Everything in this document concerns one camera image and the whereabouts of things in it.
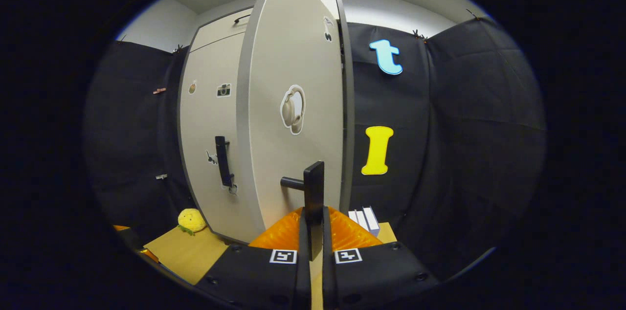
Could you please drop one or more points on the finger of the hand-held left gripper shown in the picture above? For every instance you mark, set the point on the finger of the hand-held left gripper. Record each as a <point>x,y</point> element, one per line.
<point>146,254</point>
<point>121,227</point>

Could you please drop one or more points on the small dark cloth clip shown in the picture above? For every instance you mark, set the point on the small dark cloth clip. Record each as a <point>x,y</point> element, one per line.
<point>419,35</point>
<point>178,49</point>
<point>473,14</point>

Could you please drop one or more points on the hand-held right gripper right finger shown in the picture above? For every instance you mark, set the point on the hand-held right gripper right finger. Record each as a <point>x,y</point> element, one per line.
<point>326,276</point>

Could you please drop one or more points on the white and blue box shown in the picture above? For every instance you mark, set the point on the white and blue box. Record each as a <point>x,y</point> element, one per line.
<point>371,219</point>
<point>352,217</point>
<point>362,219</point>

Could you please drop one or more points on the yellow plush toy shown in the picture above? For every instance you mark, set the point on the yellow plush toy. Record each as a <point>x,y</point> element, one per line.
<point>191,221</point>

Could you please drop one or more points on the black backdrop cloth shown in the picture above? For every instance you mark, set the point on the black backdrop cloth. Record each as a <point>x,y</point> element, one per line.
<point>464,129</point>

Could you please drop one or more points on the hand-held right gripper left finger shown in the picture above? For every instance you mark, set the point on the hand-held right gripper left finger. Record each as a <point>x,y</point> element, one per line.
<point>304,276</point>

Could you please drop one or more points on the beige double-door shoe cabinet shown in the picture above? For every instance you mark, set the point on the beige double-door shoe cabinet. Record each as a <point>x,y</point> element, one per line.
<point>220,26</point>

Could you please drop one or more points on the beige cabinet door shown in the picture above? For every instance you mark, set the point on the beige cabinet door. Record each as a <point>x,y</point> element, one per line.
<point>205,119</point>
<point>293,55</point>

